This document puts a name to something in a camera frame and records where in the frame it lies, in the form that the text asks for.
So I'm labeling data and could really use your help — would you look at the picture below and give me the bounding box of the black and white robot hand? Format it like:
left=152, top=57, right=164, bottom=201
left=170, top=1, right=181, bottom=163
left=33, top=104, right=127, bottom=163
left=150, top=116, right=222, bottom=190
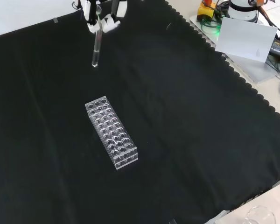
left=71, top=0, right=129, bottom=35

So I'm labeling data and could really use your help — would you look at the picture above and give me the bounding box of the clear glass test tube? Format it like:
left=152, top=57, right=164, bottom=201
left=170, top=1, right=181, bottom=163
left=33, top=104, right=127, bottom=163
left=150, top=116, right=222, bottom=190
left=91, top=5, right=104, bottom=68

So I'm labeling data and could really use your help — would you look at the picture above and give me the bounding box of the clear plastic test tube rack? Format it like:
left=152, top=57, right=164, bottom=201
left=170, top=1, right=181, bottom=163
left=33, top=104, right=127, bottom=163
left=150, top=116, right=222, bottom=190
left=84, top=95, right=140, bottom=171

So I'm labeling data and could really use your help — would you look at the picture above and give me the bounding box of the yellow stop button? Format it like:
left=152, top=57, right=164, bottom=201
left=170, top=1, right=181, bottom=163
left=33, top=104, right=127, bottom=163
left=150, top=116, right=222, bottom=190
left=197, top=0, right=217, bottom=21

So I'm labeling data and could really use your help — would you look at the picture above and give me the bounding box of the black bench cloth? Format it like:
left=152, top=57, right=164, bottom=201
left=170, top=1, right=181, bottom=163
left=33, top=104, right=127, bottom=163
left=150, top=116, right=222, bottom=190
left=0, top=0, right=280, bottom=224

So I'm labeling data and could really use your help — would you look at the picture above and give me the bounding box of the pale board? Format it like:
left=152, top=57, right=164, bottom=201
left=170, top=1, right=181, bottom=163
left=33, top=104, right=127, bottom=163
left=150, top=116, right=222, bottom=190
left=215, top=17, right=279, bottom=63

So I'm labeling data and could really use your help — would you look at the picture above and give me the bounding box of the green cable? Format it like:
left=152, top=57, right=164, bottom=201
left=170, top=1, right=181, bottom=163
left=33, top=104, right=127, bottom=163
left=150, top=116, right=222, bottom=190
left=200, top=18, right=222, bottom=36

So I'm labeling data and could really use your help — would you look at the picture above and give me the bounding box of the orange cable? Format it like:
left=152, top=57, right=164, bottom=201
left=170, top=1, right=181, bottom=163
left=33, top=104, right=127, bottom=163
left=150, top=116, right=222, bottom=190
left=248, top=0, right=273, bottom=27

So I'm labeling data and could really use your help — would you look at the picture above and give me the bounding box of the grey metal base plate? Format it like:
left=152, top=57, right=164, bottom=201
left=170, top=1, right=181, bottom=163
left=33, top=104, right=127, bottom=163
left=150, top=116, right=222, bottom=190
left=188, top=9, right=280, bottom=84

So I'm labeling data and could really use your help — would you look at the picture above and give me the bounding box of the thin black adapter cable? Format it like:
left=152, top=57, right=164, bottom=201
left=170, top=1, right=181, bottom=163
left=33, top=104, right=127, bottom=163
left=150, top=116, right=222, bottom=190
left=267, top=55, right=280, bottom=79

